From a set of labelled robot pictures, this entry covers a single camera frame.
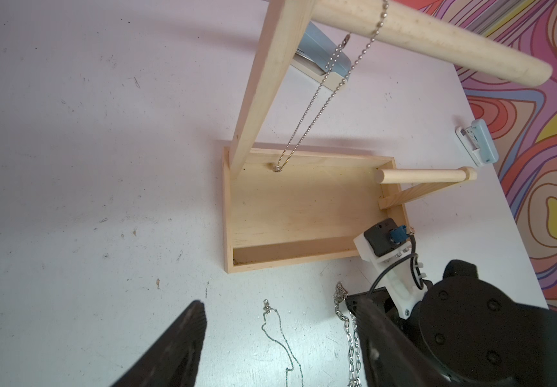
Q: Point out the wooden jewelry display stand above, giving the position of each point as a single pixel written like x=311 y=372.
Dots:
x=310 y=206

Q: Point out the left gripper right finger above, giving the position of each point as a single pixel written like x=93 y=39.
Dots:
x=389 y=357

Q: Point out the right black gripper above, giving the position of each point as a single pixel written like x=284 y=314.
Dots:
x=382 y=299

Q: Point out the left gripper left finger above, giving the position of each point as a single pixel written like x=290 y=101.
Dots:
x=173 y=360

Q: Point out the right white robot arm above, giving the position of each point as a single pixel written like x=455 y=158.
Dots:
x=464 y=332

